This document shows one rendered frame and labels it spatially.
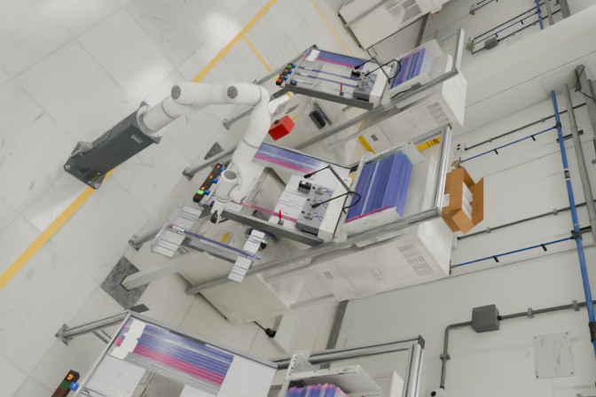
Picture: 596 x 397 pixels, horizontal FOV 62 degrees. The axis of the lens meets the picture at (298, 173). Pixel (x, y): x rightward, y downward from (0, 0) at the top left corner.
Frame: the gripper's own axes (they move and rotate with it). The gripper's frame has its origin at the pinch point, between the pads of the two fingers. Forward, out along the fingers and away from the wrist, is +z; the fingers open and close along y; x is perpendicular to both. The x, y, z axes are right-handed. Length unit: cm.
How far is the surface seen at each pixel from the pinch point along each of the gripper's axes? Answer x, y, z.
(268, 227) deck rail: 26.5, -16.7, 10.5
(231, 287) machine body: 21, -17, 81
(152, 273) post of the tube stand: -23, 14, 56
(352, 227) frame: 66, -15, -20
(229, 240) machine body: 8.0, -22.1, 43.8
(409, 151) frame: 81, -76, -36
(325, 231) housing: 56, -19, -5
